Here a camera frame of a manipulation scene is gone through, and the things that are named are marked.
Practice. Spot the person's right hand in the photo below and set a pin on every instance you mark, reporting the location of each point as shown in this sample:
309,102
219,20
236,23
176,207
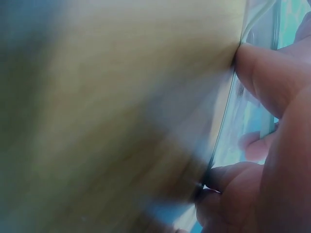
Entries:
286,155

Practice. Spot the person's right fingers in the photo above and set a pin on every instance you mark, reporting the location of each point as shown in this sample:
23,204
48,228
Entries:
233,191

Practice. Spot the person's left fingers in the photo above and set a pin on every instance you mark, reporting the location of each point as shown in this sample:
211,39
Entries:
256,148

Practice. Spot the person's right thumb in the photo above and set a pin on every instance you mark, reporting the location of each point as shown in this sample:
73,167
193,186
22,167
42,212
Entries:
272,75

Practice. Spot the clear glossy plastic container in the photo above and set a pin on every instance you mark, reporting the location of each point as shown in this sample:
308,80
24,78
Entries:
109,97

